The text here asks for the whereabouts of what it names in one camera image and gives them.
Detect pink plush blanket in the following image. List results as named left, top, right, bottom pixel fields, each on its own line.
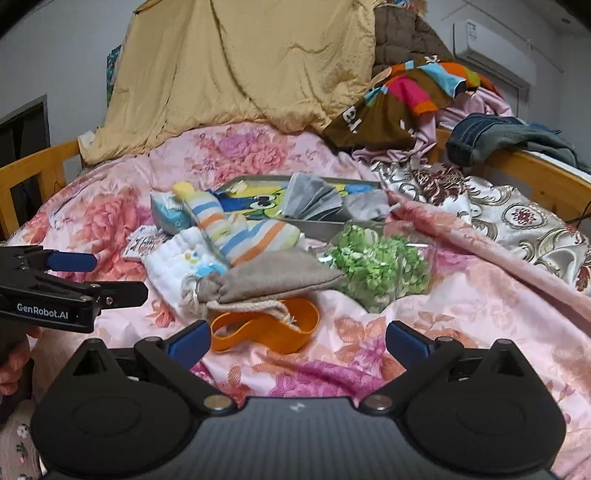
left=385, top=189, right=591, bottom=480

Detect cartoon printed cloth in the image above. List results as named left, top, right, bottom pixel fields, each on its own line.
left=217, top=179, right=384, bottom=220

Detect light grey sock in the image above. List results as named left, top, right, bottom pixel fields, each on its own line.
left=342, top=189, right=393, bottom=222

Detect striped sock with yellow pompom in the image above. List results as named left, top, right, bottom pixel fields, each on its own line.
left=173, top=182, right=247, bottom=248

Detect small white cloth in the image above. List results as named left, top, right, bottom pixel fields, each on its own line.
left=76, top=131, right=99, bottom=163

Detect person's left hand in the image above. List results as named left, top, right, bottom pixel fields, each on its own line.
left=0, top=329, right=35, bottom=398

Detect brown colourful striped garment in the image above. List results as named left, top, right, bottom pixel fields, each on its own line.
left=321, top=55, right=504, bottom=151

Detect grey drawstring pouch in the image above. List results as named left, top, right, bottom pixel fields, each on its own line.
left=182, top=250, right=345, bottom=325

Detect blue white tissue packet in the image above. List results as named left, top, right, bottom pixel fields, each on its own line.
left=150, top=190, right=195, bottom=232

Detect lilac satin cloth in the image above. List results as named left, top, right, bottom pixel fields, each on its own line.
left=351, top=88, right=515, bottom=163

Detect small pink patterned packet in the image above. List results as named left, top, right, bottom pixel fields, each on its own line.
left=124, top=226, right=169, bottom=262

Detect white gauze baby cloth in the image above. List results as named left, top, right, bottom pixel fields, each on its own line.
left=143, top=228, right=232, bottom=304

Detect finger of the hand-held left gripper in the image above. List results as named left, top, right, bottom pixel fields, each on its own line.
left=28, top=272, right=149, bottom=308
left=0, top=246, right=99, bottom=288

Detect grey storage box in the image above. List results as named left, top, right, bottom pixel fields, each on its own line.
left=208, top=174, right=393, bottom=241

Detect clear bag of green flowers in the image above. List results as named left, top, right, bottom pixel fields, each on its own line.
left=314, top=222, right=437, bottom=315

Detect teal patterned cloth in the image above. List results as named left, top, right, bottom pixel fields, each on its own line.
left=106, top=44, right=123, bottom=109

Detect colourful printed cloth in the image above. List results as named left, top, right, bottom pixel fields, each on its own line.
left=379, top=0, right=431, bottom=13

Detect dark cabinet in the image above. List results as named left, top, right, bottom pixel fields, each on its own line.
left=0, top=95, right=51, bottom=232

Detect blue jeans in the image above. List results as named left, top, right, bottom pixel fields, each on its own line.
left=445, top=113, right=536, bottom=169

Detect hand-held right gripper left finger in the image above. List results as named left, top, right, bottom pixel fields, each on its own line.
left=60, top=320, right=236, bottom=415

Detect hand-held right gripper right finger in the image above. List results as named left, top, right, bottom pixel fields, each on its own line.
left=359, top=320, right=532, bottom=413

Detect grey striped cloth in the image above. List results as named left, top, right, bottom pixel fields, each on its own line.
left=281, top=173, right=345, bottom=217

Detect pink floral bedsheet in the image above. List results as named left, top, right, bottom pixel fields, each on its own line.
left=0, top=122, right=591, bottom=480

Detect dark grey garment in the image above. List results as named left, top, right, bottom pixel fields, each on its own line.
left=517, top=124, right=580, bottom=163

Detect wooden bed frame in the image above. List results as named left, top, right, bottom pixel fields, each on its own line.
left=0, top=127, right=591, bottom=241

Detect white air conditioner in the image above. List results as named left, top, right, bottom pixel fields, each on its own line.
left=452, top=18, right=539, bottom=86

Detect orange rubber band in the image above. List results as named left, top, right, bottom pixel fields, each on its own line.
left=210, top=298, right=320, bottom=355

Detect tan blanket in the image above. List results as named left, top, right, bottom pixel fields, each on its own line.
left=85, top=0, right=384, bottom=165

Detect ornate gold patterned cloth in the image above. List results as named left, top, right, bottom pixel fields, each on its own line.
left=369, top=159, right=591, bottom=294

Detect brown quilted blanket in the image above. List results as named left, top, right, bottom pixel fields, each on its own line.
left=372, top=4, right=455, bottom=75

